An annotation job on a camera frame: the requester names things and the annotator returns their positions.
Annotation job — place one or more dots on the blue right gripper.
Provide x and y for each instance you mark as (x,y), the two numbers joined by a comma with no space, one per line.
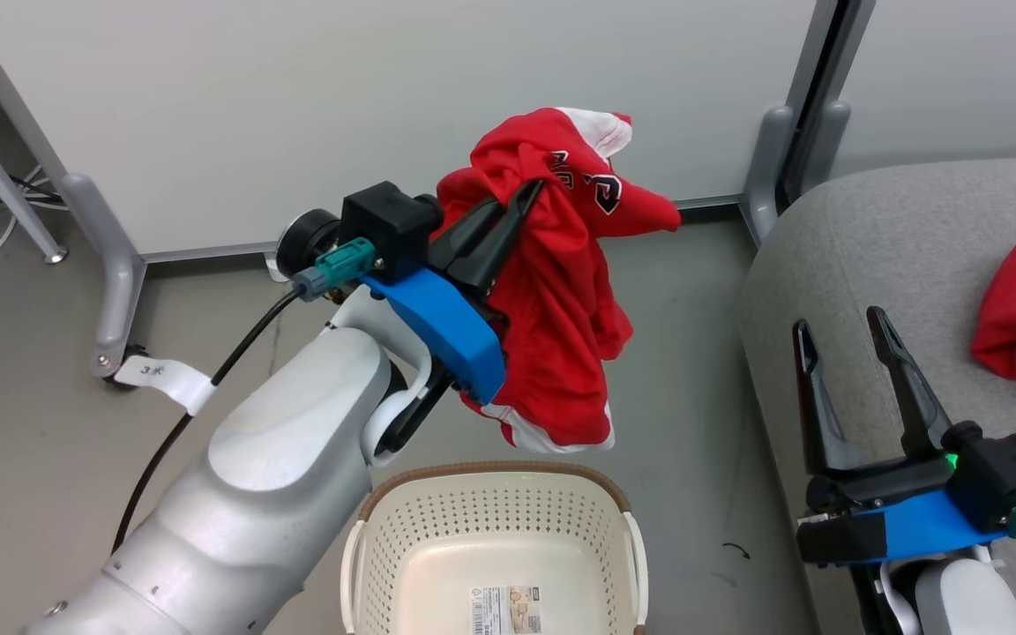
(900,520)

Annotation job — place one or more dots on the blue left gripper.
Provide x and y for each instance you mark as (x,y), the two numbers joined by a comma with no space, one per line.
(451,331)

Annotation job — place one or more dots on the red jersey with number print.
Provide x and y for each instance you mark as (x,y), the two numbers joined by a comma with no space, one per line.
(561,300)

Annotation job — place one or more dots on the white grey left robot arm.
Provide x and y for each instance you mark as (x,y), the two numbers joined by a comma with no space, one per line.
(279,467)

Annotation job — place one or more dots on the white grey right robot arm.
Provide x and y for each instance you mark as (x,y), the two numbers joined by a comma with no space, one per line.
(958,595)

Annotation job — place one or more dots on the grey fabric sofa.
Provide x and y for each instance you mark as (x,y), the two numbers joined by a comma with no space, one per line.
(878,247)

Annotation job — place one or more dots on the small black floor scrap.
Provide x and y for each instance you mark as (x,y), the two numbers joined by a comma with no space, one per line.
(737,549)

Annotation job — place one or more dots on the wide white partition panel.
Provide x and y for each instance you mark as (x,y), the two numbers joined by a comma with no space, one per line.
(296,97)

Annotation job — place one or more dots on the short grey partition foot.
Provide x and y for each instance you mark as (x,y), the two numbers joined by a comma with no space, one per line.
(825,150)
(768,168)

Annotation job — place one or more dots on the cream plastic laundry basket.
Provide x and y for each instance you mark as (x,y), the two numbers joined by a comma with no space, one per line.
(490,529)

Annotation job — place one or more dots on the narrow white partition panel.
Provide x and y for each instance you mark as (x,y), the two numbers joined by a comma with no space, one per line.
(958,70)

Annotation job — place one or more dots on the grey partition foot with caster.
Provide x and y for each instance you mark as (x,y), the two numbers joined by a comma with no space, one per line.
(115,273)

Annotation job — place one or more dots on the product sticker in basket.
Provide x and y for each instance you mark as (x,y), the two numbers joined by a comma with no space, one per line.
(506,610)

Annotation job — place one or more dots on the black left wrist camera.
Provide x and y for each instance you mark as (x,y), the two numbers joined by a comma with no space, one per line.
(389,220)

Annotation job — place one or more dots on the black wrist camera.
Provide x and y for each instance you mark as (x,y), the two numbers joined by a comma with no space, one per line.
(1006,472)
(389,220)

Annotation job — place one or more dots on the teal left camera connector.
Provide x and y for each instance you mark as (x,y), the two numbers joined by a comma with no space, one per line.
(340,265)

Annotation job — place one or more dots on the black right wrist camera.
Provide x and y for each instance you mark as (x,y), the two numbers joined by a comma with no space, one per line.
(1006,472)

